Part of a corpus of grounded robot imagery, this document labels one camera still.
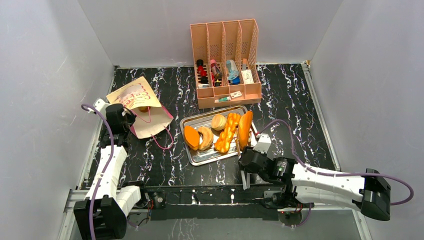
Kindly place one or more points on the small white packet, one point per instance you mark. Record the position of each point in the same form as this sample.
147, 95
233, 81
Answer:
236, 94

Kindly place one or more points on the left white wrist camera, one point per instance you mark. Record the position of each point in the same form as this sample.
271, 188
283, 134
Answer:
101, 105

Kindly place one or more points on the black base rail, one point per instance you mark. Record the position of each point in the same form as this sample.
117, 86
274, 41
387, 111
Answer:
213, 202

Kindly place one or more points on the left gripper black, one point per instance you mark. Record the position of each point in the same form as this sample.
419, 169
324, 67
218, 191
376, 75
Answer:
132, 118

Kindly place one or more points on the orange desk file organizer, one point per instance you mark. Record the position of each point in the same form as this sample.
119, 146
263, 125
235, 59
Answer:
226, 40

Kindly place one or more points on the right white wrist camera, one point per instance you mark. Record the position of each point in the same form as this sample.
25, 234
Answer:
263, 143

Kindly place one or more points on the long orange fake baguette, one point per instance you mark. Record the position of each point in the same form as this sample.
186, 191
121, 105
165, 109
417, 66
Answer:
243, 132

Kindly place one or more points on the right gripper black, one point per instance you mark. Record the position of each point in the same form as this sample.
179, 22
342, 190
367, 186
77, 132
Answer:
247, 159

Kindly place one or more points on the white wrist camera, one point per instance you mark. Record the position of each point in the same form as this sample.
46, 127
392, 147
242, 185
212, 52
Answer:
101, 105
263, 143

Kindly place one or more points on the blue tape dispenser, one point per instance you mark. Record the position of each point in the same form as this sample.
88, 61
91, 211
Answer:
233, 73

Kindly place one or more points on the black red item in organizer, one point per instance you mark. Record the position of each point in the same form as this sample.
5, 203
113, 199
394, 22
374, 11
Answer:
202, 72

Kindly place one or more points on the metal tongs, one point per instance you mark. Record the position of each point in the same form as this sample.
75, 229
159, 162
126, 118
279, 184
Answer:
243, 159

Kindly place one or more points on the green tube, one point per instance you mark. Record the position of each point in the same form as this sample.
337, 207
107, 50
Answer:
223, 99

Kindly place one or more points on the pink bottle in organizer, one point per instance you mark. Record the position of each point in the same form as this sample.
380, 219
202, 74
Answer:
216, 73

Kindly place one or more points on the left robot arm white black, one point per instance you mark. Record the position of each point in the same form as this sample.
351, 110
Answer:
103, 213

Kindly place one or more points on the orange braided fake bread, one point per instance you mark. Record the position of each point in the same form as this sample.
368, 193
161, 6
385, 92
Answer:
223, 143

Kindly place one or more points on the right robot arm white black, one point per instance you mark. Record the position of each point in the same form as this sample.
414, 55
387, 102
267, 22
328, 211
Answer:
368, 192

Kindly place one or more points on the white box in organizer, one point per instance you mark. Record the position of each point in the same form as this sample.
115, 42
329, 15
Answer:
247, 76

